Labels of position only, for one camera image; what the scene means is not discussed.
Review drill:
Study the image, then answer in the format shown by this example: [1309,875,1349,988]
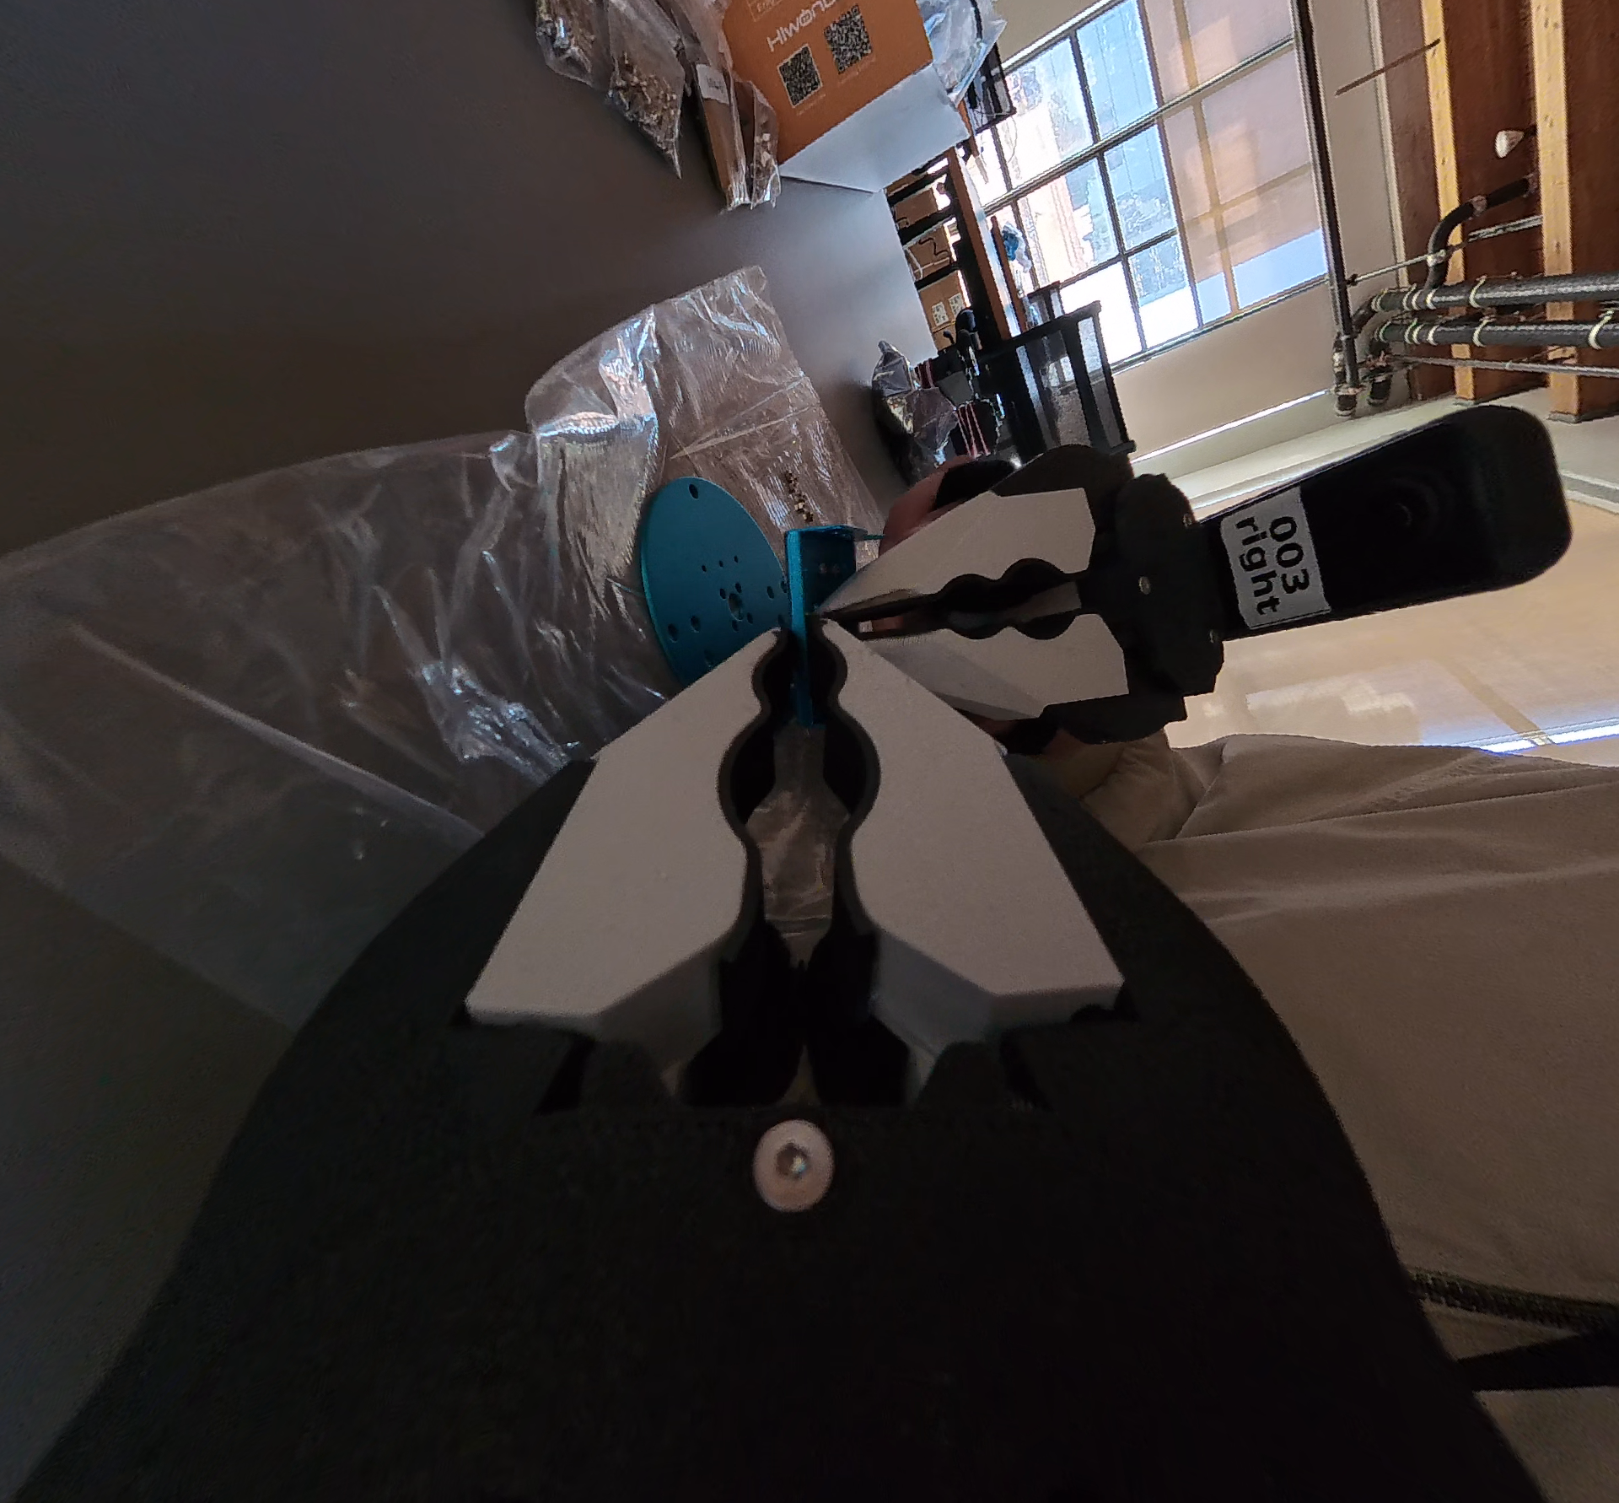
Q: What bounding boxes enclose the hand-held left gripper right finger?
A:
[809,622,1131,1088]

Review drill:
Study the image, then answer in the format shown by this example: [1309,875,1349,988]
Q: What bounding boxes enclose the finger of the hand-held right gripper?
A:
[873,612,1134,721]
[823,486,1102,628]

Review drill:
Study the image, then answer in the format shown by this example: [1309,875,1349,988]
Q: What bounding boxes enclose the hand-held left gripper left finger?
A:
[463,631,805,1085]

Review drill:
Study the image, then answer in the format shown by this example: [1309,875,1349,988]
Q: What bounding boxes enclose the blue U-shaped metal bracket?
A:
[786,527,876,726]

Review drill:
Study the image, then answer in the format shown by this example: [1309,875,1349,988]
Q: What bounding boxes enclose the blue round metal plate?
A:
[636,479,799,687]

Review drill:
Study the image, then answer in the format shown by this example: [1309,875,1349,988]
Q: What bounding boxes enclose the grey desk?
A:
[0,0,939,1503]

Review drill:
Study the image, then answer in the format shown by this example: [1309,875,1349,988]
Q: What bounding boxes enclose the person's right hand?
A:
[885,461,1017,558]

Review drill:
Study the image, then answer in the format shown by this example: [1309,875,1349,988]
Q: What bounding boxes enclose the black mesh cart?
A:
[980,302,1136,463]

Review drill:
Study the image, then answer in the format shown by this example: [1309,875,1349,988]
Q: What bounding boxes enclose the crumpled silver foil bag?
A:
[871,342,967,484]

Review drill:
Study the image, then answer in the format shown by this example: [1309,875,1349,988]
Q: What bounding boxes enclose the black insulated pipe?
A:
[1341,314,1619,354]
[1372,274,1619,314]

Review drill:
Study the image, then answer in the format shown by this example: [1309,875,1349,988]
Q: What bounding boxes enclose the curved black pipe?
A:
[1429,179,1540,287]

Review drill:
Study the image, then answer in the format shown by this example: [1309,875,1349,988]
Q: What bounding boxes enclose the wooden shelf with boxes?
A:
[885,150,1013,351]

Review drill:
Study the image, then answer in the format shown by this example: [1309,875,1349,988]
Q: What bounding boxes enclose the metal conduit pole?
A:
[1278,0,1368,394]

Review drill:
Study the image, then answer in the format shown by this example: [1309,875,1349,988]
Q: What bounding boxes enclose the large grid window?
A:
[968,0,1335,373]

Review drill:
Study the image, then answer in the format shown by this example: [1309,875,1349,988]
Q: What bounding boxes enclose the large clear plastic bag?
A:
[0,434,660,1024]

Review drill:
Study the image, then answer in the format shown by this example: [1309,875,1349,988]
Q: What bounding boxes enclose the orange cardboard box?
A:
[663,0,979,193]

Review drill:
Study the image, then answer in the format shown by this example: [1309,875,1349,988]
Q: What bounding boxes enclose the pile of clear screw bags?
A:
[466,0,783,216]

